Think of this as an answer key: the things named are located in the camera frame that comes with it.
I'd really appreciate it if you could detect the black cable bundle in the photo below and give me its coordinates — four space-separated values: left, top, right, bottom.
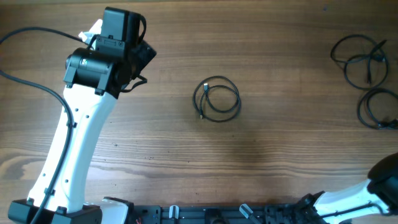
192 75 242 123

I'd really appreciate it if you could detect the black separated cable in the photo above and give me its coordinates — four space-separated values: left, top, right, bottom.
330 34 389 91

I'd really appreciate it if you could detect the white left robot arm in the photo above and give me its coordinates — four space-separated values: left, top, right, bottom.
8 7 156 223

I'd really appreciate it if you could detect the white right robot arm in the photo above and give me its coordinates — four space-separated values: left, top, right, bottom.
300 153 397 223

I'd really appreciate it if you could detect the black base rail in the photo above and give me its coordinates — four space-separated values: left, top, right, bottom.
134 204 325 224

